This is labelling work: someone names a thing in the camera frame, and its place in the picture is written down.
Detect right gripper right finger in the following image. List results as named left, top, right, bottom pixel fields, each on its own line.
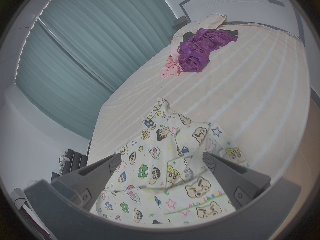
left=202, top=152, right=272, bottom=209

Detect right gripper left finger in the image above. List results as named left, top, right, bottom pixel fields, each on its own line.
left=51, top=153, right=122, bottom=211

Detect white printed pyjama top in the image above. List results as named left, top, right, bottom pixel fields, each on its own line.
left=96, top=98, right=249, bottom=226

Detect bed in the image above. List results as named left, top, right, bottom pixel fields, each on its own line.
left=86, top=0, right=312, bottom=224

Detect black chest of drawers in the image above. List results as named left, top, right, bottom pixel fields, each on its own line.
left=51, top=148, right=88, bottom=182

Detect blue-green curtain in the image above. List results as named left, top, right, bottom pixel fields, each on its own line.
left=15, top=21, right=113, bottom=141
left=37, top=0, right=180, bottom=95

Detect pink garment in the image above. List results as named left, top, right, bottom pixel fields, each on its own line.
left=160, top=46, right=185, bottom=79

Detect purple satin garment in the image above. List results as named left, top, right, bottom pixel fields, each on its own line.
left=178, top=28, right=238, bottom=73

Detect black garment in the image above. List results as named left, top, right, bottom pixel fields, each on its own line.
left=182, top=29, right=239, bottom=44

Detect cream pillow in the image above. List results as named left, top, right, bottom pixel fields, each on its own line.
left=168, top=14, right=227, bottom=42

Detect grey bedside table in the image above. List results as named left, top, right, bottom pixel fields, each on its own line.
left=174, top=16, right=188, bottom=29

